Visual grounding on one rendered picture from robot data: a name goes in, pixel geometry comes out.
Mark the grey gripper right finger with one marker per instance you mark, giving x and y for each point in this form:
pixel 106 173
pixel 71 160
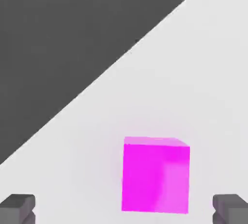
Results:
pixel 230 208

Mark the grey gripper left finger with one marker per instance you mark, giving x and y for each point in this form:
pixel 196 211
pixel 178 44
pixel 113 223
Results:
pixel 17 208

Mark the small magenta cube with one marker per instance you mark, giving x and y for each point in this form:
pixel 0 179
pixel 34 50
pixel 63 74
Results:
pixel 155 177

